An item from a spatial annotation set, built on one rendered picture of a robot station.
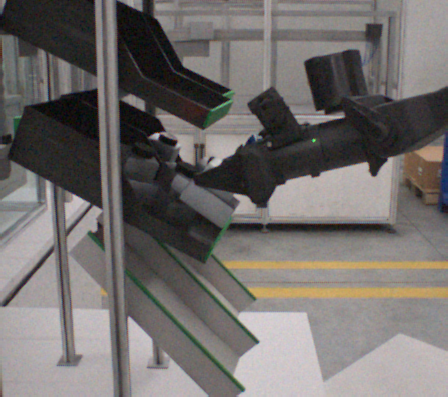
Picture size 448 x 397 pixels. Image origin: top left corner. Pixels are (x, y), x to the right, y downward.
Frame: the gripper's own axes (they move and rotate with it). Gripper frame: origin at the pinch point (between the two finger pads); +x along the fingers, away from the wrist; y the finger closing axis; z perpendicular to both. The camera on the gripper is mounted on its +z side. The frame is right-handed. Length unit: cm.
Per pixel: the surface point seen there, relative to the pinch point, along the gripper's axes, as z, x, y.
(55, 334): -29, 52, -32
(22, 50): 23.2, 27.9, -11.2
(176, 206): -3.1, 7.5, -0.5
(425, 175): -114, -63, -478
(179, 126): -9, 112, -355
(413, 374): -49, -16, -31
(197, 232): -7.4, 6.4, -2.4
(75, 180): 3.8, 17.3, 4.7
